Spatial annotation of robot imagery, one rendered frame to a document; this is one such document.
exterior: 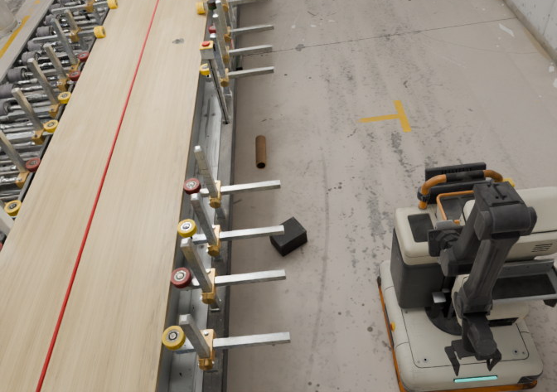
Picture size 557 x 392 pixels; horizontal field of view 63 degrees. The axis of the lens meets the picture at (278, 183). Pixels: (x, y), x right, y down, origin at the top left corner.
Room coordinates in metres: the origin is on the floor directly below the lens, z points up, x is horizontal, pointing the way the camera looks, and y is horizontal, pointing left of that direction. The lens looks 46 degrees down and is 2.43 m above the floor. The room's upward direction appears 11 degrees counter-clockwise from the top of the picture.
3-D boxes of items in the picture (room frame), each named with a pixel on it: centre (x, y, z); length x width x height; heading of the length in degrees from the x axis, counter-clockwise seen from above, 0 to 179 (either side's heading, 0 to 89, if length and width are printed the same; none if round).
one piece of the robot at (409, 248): (1.08, -0.74, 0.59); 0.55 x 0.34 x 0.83; 84
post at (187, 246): (1.00, 0.36, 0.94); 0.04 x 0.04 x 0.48; 84
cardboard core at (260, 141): (2.63, 0.09, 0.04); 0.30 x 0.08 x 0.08; 174
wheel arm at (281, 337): (0.78, 0.28, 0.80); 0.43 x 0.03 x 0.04; 84
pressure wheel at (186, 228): (1.30, 0.43, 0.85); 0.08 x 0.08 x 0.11
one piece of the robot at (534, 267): (0.70, -0.70, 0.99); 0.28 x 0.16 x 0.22; 84
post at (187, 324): (0.75, 0.38, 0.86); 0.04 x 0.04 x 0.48; 84
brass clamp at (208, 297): (1.02, 0.35, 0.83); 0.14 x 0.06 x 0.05; 174
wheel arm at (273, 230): (1.28, 0.23, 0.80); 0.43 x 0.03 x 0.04; 84
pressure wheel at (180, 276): (1.05, 0.45, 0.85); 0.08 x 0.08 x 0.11
